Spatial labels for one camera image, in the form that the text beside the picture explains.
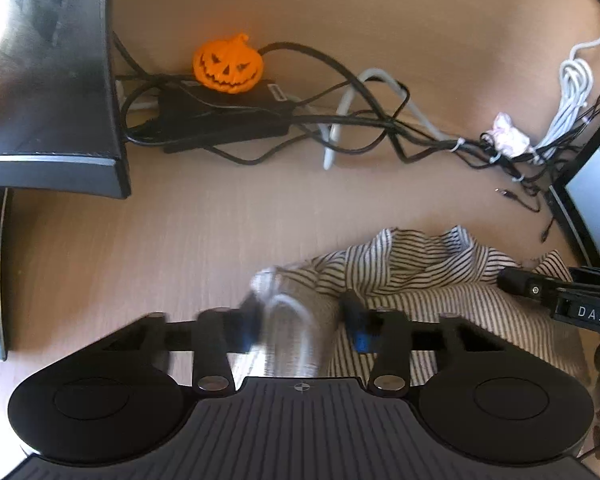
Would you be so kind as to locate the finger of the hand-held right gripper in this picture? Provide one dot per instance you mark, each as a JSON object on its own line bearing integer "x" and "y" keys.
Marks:
{"x": 522, "y": 282}

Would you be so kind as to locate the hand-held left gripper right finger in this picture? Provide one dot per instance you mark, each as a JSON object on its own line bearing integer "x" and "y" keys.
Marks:
{"x": 361, "y": 332}

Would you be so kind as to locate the black power adapter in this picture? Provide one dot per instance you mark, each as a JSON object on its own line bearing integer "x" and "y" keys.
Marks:
{"x": 220, "y": 120}

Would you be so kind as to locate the striped cloth garment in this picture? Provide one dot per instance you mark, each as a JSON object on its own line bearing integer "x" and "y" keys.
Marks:
{"x": 430, "y": 280}

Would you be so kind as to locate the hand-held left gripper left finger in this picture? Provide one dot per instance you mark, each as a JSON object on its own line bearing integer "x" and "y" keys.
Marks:
{"x": 230, "y": 332}

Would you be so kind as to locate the orange pumpkin figure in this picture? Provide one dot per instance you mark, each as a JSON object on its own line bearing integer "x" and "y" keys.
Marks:
{"x": 227, "y": 65}

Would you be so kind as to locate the black curved monitor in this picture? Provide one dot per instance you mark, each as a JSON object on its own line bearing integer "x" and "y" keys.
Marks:
{"x": 50, "y": 75}

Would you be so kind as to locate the crumpled white paper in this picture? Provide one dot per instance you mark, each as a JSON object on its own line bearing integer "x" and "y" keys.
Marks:
{"x": 507, "y": 135}

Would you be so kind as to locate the black flat monitor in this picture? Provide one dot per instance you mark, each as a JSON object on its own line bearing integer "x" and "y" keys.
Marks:
{"x": 592, "y": 195}

